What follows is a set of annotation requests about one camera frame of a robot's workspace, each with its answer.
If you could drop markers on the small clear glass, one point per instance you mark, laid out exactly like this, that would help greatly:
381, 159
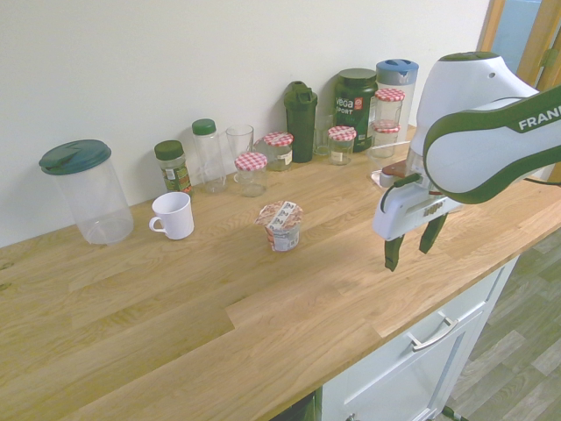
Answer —
323, 138

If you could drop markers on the white mug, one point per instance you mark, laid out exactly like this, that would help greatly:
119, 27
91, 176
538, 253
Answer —
175, 216

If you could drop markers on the brass door hinge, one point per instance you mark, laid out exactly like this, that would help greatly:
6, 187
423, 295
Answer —
548, 58

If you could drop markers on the dark green Vega Sport tub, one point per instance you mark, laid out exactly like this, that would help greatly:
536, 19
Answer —
355, 105

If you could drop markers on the tall clear drinking glass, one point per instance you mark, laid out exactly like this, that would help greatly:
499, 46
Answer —
239, 140

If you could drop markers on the clear pitcher blue lid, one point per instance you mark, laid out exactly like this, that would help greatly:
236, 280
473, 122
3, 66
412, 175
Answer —
401, 87

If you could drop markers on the wooden door frame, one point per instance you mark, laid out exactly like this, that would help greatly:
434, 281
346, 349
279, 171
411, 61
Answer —
521, 39

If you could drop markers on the glass jar red checkered lid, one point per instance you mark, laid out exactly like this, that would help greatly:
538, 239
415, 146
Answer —
250, 173
385, 135
279, 151
341, 145
388, 105

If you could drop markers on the clear bottle green cap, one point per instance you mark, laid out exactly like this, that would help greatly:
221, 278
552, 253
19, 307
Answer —
209, 158

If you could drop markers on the clear canister teal lid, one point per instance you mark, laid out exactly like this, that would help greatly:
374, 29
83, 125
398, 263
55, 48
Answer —
90, 193

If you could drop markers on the dark green shaker bottle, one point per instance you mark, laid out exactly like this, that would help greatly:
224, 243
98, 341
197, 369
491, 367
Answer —
300, 125

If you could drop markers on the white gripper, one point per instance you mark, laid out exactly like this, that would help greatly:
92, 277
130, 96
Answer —
405, 210

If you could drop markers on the clear rectangular plastic container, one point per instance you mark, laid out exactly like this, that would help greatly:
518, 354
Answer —
382, 152

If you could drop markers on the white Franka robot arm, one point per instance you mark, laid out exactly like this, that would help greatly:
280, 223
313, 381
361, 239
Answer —
464, 131

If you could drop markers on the spice jar dark green lid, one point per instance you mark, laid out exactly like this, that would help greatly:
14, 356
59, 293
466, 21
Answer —
174, 169

